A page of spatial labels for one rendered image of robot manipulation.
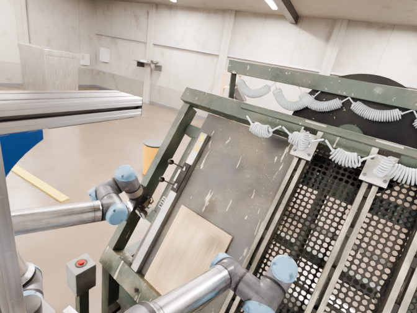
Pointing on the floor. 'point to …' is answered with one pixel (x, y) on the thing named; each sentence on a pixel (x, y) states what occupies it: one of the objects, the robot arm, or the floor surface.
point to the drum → (149, 146)
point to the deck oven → (48, 68)
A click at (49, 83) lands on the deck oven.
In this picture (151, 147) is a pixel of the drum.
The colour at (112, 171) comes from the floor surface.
